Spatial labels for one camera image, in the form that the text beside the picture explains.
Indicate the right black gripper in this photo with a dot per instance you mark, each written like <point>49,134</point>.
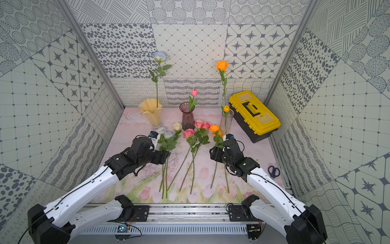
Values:
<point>216,153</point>

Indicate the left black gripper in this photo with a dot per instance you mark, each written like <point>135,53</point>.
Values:
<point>161,156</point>

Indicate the white-blue rose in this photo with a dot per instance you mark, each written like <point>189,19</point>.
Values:
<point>161,58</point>
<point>166,141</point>

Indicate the orange rose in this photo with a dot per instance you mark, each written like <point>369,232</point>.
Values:
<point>221,67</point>
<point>218,139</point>
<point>225,170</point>

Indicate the yellow tulip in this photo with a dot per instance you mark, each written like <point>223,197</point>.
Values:
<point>225,110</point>

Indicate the pink tulip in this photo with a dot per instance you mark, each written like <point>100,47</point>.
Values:
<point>192,99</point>

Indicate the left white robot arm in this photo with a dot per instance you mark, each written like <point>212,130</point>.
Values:
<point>61,220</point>

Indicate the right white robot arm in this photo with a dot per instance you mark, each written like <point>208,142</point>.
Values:
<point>299,223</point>

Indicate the cream white rose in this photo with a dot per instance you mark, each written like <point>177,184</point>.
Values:
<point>176,126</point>

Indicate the pink rose left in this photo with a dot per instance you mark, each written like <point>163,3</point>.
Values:
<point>191,139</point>

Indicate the floral pink table mat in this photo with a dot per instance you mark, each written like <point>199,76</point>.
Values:
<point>146,187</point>

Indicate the clear glass vase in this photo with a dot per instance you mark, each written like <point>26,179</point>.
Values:
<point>226,122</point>

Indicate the pink rose pair stem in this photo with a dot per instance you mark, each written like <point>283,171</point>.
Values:
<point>202,134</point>

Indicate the purple glass vase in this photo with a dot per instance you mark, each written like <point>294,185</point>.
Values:
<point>188,121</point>

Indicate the yellow black toolbox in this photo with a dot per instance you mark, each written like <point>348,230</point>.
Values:
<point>255,119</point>

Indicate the black scissors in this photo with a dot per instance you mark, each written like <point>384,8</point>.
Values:
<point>273,171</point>

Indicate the yellow ruffled vase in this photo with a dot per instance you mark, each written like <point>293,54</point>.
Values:
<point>151,109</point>

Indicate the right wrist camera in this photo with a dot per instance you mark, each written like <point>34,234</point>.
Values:
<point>228,138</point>

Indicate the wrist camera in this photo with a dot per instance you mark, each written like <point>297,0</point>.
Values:
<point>228,138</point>
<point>154,137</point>

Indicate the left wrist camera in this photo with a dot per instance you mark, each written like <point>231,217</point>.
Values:
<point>154,137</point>

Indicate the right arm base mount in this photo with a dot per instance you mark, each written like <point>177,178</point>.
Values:
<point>242,213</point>

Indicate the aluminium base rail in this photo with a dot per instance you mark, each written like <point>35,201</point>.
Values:
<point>180,219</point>

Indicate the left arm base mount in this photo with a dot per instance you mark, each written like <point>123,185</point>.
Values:
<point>130,212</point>

